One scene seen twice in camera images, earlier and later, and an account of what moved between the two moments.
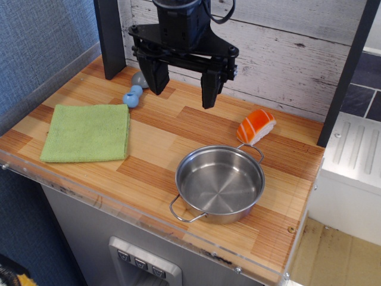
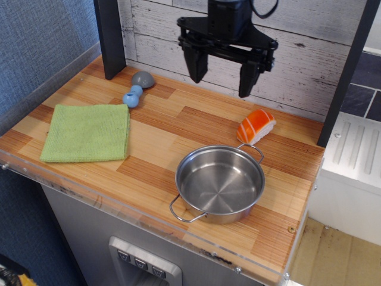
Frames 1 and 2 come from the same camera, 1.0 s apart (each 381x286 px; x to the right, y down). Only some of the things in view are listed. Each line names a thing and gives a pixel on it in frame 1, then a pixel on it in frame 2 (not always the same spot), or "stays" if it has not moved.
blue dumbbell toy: [131, 98] stays
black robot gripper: [184, 37] → [228, 32]
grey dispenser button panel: [135, 266] stays
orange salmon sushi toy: [255, 126] stays
